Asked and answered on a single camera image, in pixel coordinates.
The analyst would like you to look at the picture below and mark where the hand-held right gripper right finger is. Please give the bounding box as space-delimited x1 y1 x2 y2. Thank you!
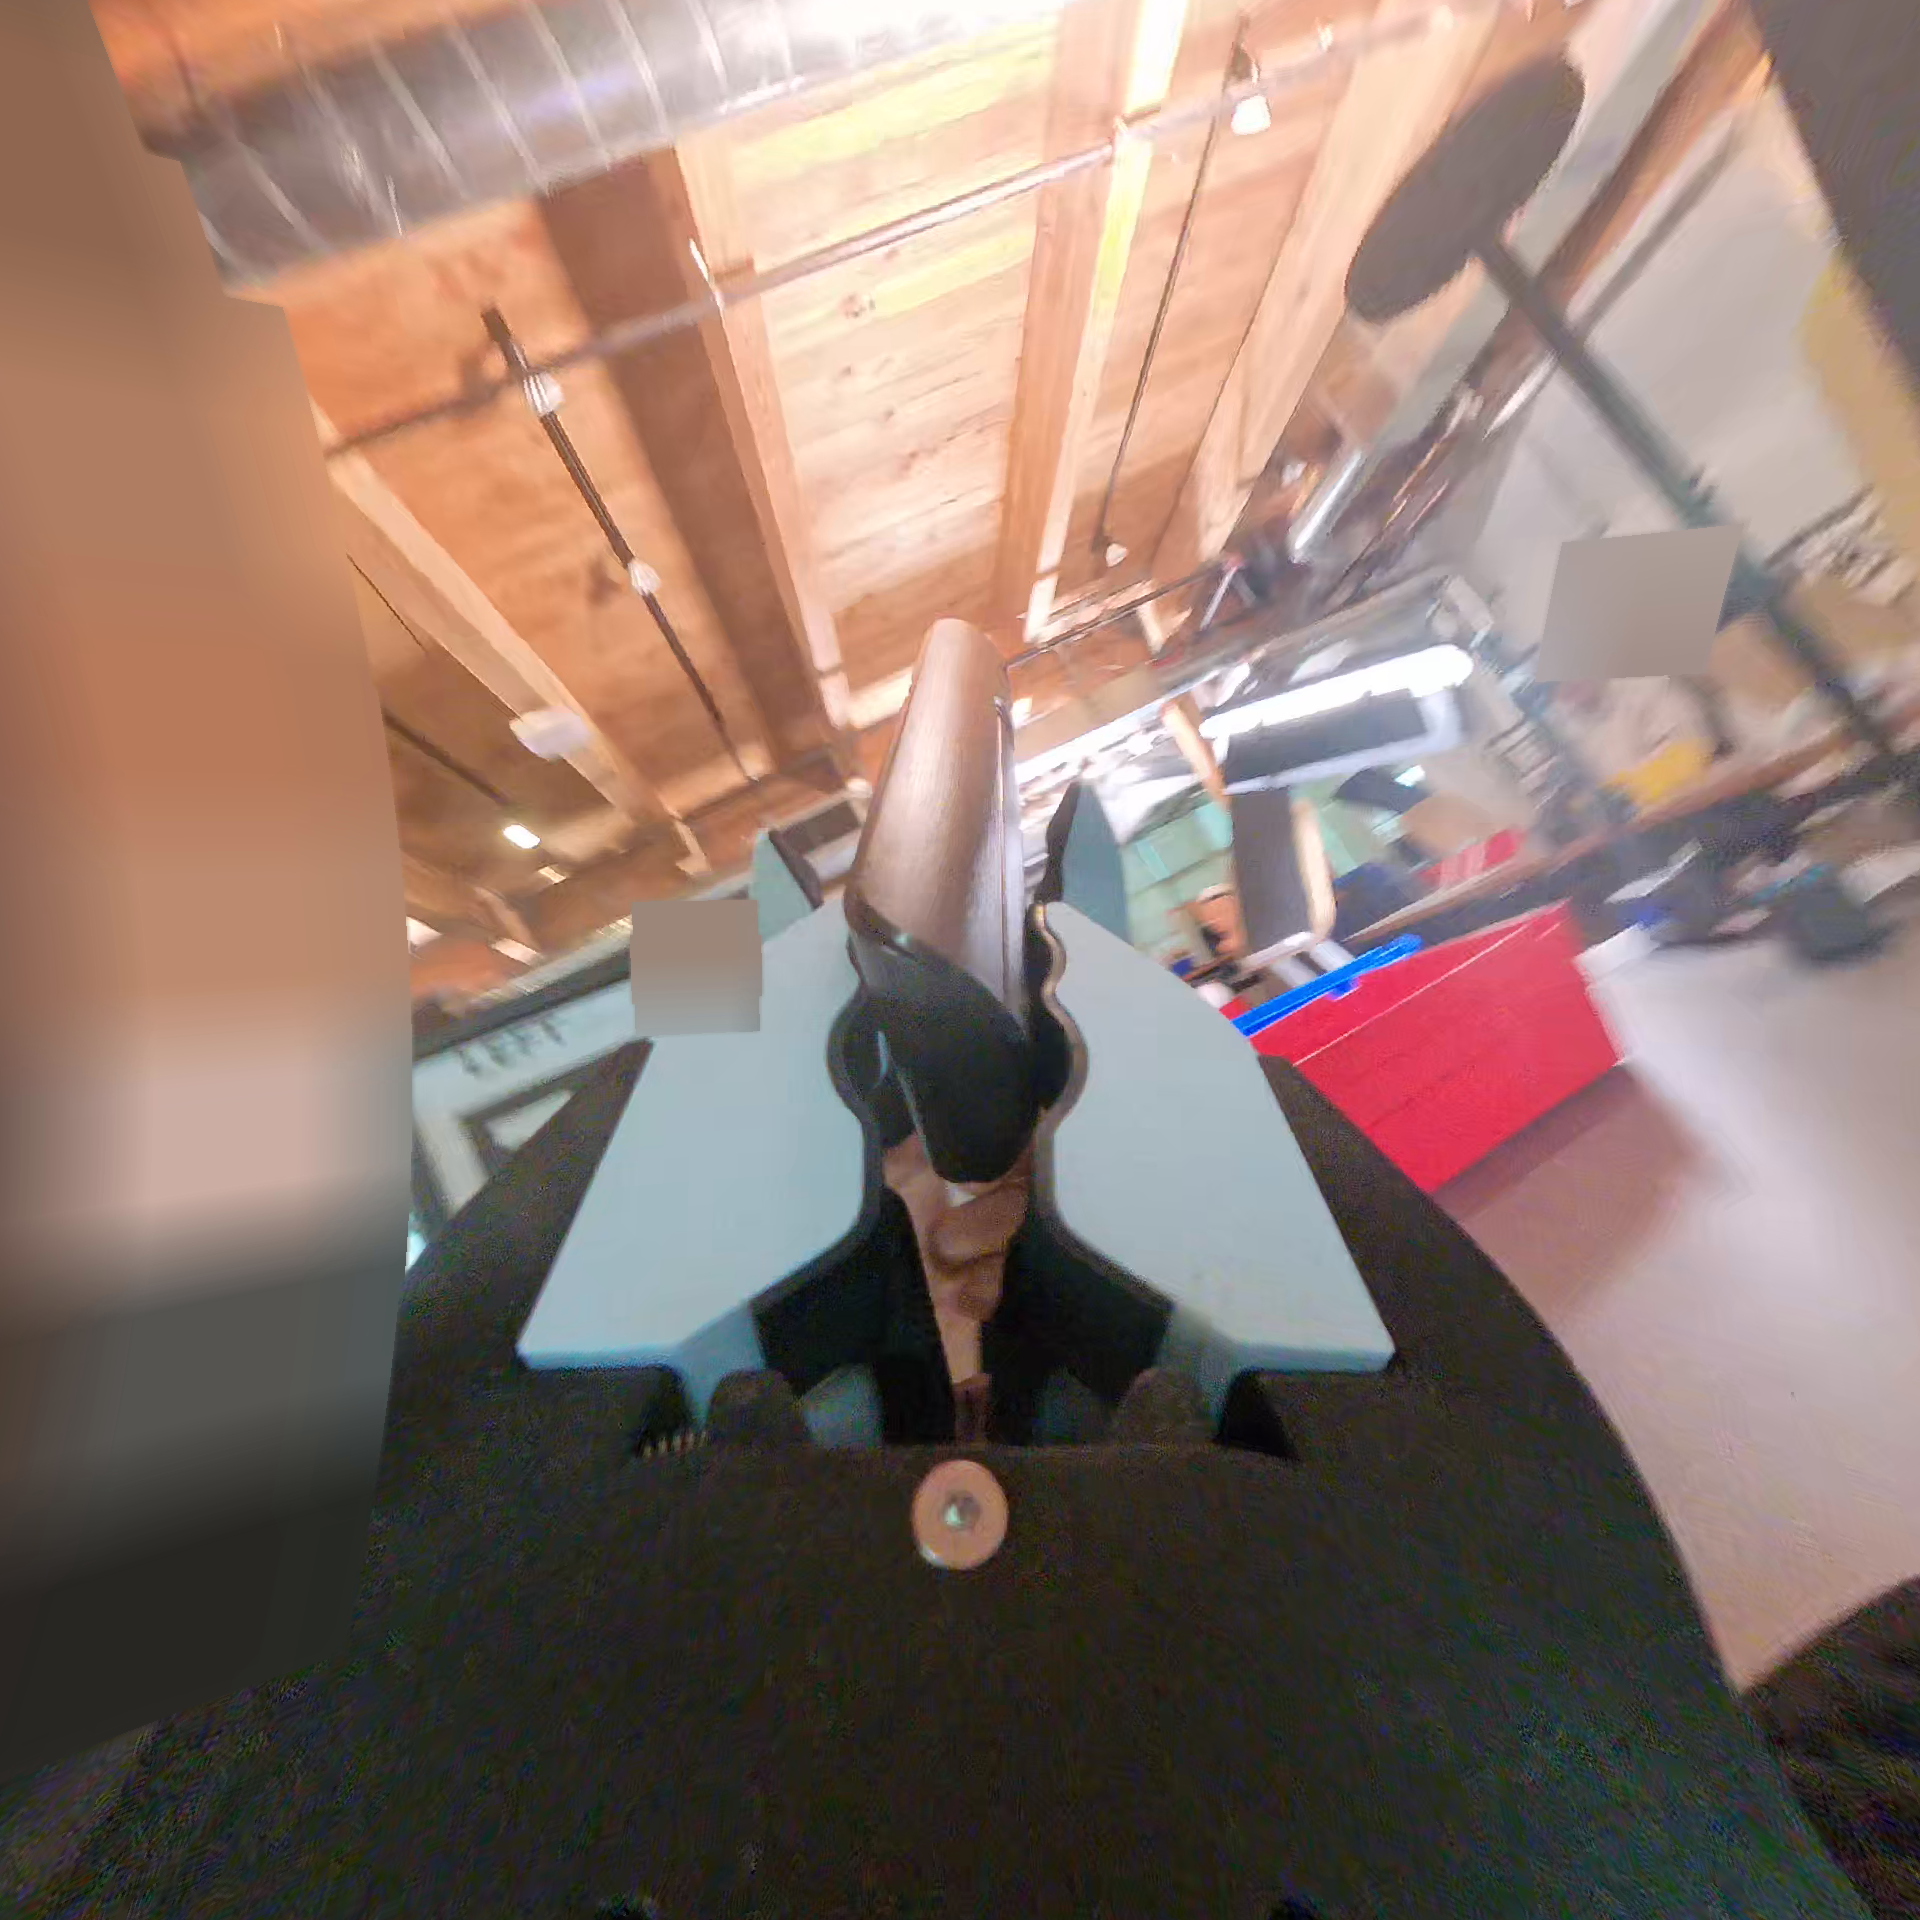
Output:
1029 899 1403 1434

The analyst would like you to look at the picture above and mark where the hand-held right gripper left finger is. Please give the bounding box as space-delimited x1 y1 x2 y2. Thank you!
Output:
515 903 886 1434

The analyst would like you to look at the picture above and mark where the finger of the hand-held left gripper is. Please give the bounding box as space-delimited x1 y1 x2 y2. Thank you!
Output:
1030 777 1132 917
745 831 827 941

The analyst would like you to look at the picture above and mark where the black remote control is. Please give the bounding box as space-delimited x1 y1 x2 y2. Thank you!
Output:
831 616 1073 1188

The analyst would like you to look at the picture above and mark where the blue plastic bin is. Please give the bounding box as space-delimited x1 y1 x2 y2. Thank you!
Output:
1217 931 1425 1030

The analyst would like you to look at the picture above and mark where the red plastic bin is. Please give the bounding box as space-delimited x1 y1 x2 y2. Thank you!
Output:
1245 899 1622 1193

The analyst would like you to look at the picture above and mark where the grey computer monitor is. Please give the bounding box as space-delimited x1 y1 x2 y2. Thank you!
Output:
1225 788 1340 960

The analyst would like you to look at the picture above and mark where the black round stand base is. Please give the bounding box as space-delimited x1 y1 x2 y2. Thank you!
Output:
1344 56 1914 760

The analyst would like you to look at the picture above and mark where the silver ventilation duct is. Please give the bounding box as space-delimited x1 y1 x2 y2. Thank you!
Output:
148 0 1086 286

